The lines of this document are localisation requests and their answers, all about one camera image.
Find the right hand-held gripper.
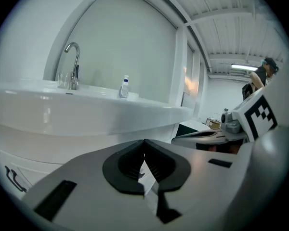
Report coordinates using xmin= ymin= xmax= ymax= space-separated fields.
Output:
xmin=171 ymin=88 xmax=279 ymax=145

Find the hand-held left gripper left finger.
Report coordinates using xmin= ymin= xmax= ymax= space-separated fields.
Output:
xmin=21 ymin=139 xmax=145 ymax=231

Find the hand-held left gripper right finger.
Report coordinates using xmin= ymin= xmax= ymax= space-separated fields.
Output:
xmin=144 ymin=139 xmax=254 ymax=231

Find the white drawer with black handle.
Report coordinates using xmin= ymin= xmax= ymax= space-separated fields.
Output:
xmin=0 ymin=150 xmax=68 ymax=202

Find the white ceramic sink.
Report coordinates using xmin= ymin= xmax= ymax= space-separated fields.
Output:
xmin=0 ymin=78 xmax=196 ymax=137

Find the white and dark green cabinet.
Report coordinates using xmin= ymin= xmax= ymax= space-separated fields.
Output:
xmin=177 ymin=120 xmax=211 ymax=139

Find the cardboard box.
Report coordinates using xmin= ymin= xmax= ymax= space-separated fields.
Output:
xmin=205 ymin=117 xmax=222 ymax=129

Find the white vanity cabinet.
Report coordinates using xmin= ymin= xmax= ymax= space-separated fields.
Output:
xmin=0 ymin=120 xmax=176 ymax=202

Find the window with roller blind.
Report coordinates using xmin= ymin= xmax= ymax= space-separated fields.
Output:
xmin=182 ymin=42 xmax=201 ymax=101

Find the fluorescent ceiling light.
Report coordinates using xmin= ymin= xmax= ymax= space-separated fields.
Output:
xmin=230 ymin=64 xmax=259 ymax=70

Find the person's upper body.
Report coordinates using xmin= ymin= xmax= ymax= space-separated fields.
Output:
xmin=241 ymin=56 xmax=280 ymax=102

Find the clear bottle with white cap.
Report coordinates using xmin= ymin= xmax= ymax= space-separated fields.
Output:
xmin=118 ymin=75 xmax=131 ymax=99

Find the clear drinking glass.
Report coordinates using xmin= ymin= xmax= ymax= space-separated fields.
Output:
xmin=57 ymin=70 xmax=72 ymax=90

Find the chrome faucet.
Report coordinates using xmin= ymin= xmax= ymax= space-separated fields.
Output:
xmin=64 ymin=42 xmax=81 ymax=90

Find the black cabinet handle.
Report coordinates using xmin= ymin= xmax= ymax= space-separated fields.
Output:
xmin=4 ymin=166 xmax=27 ymax=193

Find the large wall mirror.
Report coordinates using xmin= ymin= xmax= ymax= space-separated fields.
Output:
xmin=42 ymin=0 xmax=179 ymax=103

